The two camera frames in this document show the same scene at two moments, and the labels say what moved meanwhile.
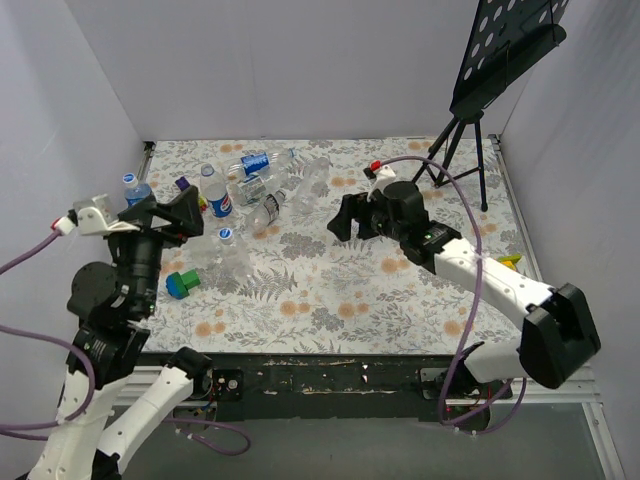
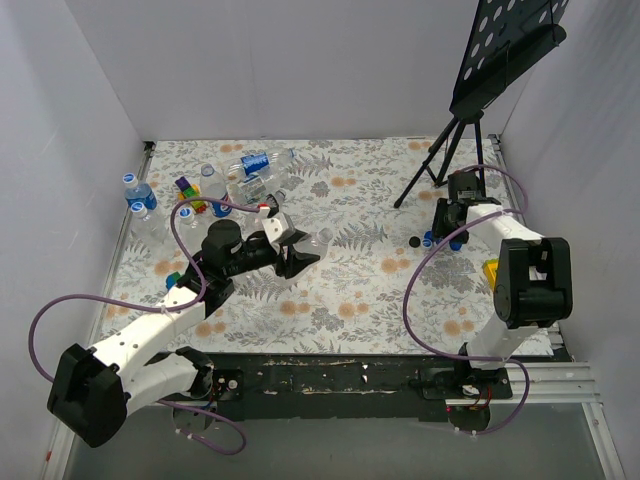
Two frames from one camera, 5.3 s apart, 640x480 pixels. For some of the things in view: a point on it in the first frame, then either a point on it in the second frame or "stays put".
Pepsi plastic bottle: [258, 163] stays put
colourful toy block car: [183, 182] stays put
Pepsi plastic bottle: [215, 191] stays put
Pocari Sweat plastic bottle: [136, 192] stays put
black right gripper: [364, 220] to [445, 225]
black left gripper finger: [140, 211] to [291, 236]
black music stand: [506, 37] stays put
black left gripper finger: [184, 213] to [294, 263]
